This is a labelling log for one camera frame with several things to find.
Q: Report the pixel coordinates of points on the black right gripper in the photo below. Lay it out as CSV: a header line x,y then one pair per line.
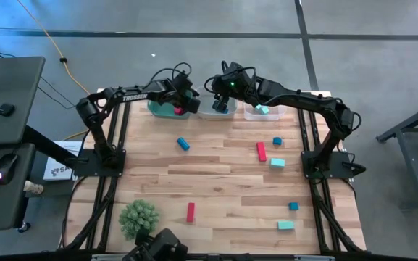
x,y
225,88

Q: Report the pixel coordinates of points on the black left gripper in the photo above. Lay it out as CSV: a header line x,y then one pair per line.
x,y
185,94

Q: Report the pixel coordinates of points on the short red block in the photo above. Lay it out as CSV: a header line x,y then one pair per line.
x,y
179,111

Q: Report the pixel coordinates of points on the teal cube block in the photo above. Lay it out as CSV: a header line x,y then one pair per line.
x,y
258,107
265,110

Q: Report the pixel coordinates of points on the blue cylinder block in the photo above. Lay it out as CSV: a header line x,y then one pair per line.
x,y
183,144

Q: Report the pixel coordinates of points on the teal rectangular block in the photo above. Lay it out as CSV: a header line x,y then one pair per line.
x,y
277,162
285,225

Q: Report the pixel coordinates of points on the long red block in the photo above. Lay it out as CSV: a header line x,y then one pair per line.
x,y
190,212

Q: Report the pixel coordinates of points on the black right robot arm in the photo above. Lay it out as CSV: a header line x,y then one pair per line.
x,y
303,99

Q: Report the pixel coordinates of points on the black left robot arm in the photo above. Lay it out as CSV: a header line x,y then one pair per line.
x,y
136,97

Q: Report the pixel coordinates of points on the beige plastic bin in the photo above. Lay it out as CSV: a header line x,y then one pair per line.
x,y
205,110

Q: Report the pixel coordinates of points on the green plastic bin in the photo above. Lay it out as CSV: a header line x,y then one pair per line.
x,y
159,108

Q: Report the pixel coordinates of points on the clear plastic bin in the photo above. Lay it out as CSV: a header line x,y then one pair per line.
x,y
277,113

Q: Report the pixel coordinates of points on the small blue wedge block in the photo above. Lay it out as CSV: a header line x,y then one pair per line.
x,y
277,141

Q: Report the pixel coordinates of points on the green artificial plant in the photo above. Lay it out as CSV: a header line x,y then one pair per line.
x,y
138,217

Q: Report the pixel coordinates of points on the blue cube block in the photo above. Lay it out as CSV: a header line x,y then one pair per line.
x,y
294,206

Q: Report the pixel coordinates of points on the white printed sign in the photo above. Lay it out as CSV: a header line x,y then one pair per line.
x,y
58,170

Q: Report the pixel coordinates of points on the small beige object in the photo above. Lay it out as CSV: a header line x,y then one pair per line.
x,y
33,187

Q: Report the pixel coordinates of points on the small black box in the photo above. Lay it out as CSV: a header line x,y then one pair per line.
x,y
5,109

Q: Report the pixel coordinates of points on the grey metal stand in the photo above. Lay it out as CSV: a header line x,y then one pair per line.
x,y
406,145

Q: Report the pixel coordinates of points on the black computer mouse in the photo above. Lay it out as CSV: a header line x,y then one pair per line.
x,y
7,166

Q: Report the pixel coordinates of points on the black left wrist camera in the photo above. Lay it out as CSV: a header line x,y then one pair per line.
x,y
182,81

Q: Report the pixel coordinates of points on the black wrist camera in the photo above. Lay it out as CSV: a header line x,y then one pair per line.
x,y
235,70
182,81

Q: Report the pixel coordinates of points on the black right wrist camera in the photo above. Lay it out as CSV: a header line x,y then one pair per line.
x,y
235,70

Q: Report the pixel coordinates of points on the black aluminium rig frame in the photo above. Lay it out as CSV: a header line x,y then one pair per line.
x,y
125,127

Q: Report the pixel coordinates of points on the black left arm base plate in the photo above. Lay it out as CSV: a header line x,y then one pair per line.
x,y
85,168

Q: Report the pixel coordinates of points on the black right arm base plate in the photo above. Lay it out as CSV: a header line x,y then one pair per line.
x,y
333,170

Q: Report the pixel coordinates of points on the black camera device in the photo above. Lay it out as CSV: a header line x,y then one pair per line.
x,y
161,246

